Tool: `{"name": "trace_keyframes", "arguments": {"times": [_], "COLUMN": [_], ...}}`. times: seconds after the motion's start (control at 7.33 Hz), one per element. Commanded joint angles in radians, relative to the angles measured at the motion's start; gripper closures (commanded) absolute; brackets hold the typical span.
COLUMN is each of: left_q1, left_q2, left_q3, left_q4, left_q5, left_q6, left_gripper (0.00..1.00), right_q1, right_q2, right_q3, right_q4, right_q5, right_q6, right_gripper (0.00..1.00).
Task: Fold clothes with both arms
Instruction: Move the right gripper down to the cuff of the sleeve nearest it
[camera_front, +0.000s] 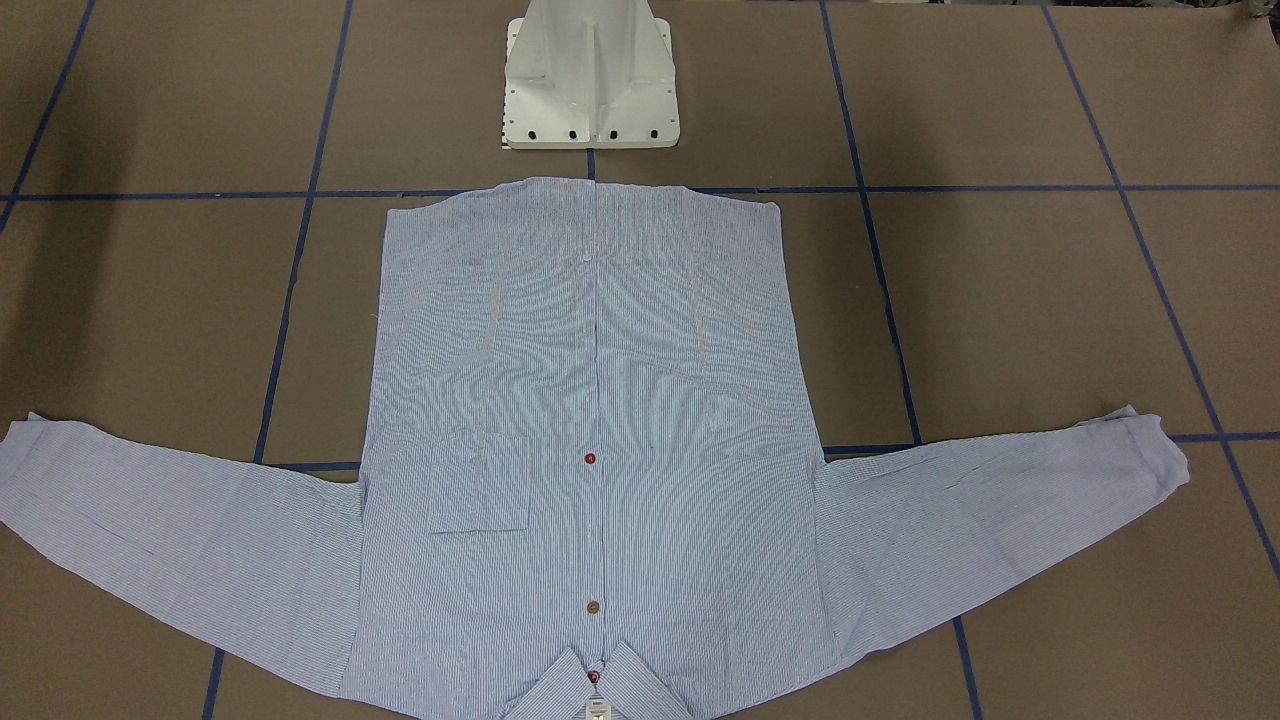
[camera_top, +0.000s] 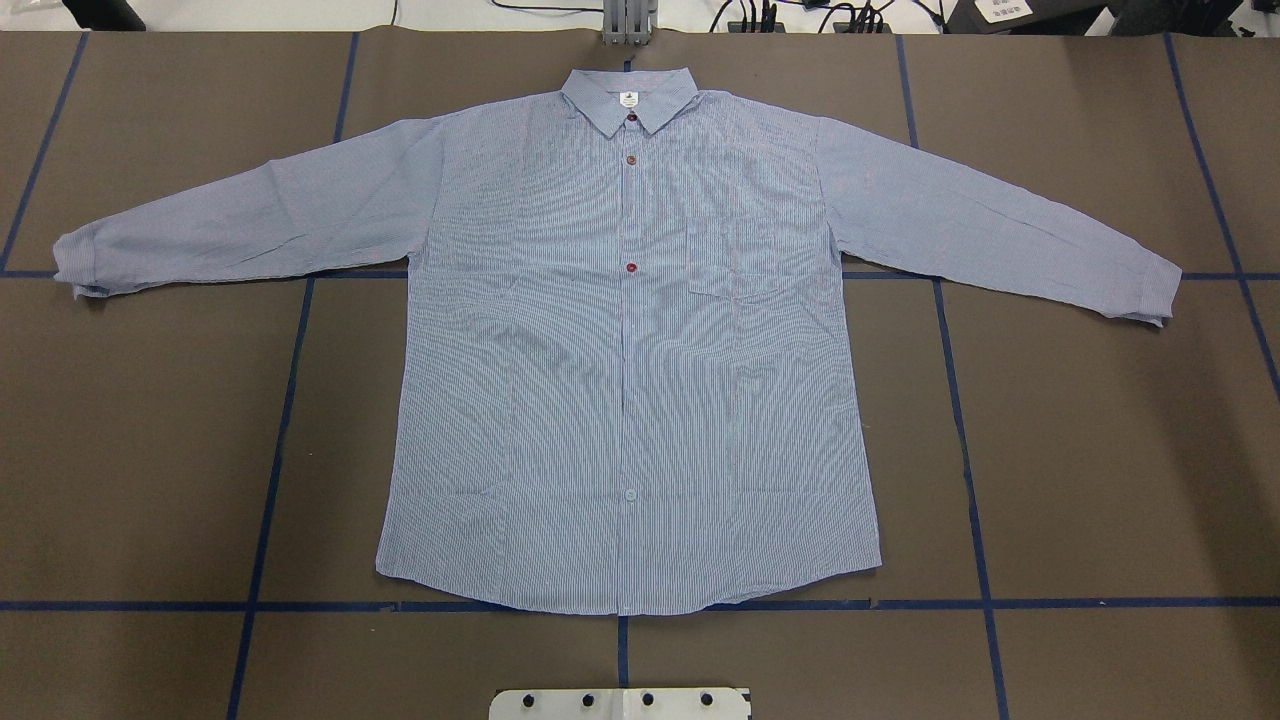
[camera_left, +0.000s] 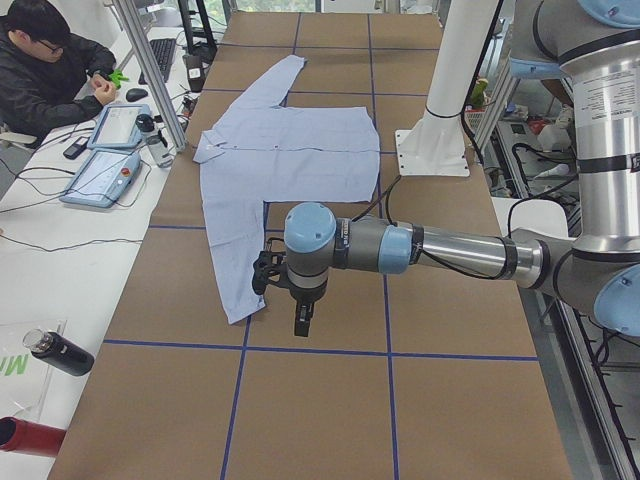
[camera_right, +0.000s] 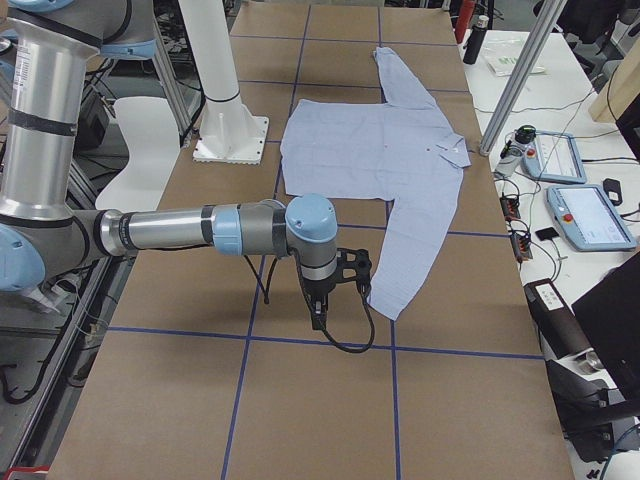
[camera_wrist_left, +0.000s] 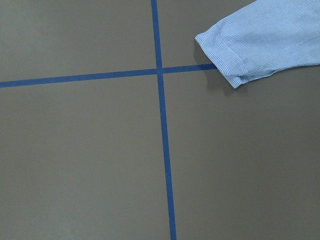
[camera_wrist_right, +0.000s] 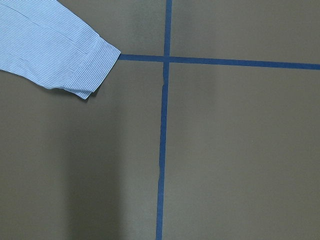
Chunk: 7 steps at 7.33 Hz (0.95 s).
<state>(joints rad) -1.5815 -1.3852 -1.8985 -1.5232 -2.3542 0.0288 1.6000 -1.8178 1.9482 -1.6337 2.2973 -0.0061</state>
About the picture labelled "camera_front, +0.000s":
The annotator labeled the light blue striped shirt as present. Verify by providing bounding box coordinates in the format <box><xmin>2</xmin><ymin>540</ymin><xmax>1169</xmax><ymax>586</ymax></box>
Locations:
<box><xmin>3</xmin><ymin>178</ymin><xmax>1189</xmax><ymax>719</ymax></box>

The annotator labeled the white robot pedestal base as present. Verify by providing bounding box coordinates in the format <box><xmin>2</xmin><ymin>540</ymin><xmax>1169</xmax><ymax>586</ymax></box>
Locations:
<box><xmin>502</xmin><ymin>1</ymin><xmax>682</xmax><ymax>150</ymax></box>

